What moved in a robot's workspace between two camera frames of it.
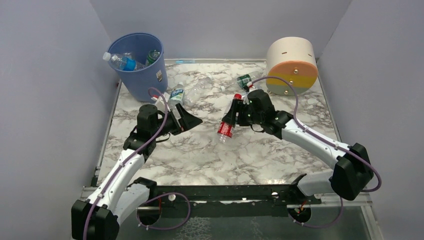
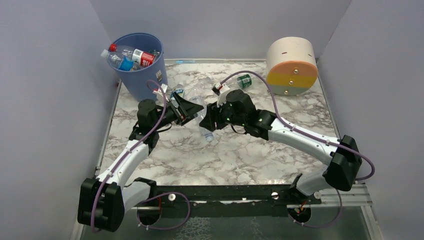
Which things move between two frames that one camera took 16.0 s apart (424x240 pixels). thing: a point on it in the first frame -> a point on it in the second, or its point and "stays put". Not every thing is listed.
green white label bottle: x=152 y=56 stays put
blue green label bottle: x=177 y=96 stays put
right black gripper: x=241 y=112 -> x=213 y=115
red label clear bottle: x=225 y=130 -> x=143 y=58
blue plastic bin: x=138 y=83 stays put
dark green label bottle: x=243 y=80 stays put
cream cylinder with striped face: x=293 y=59 stays put
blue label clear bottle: x=123 y=61 stays put
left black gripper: x=178 y=120 -> x=180 y=113
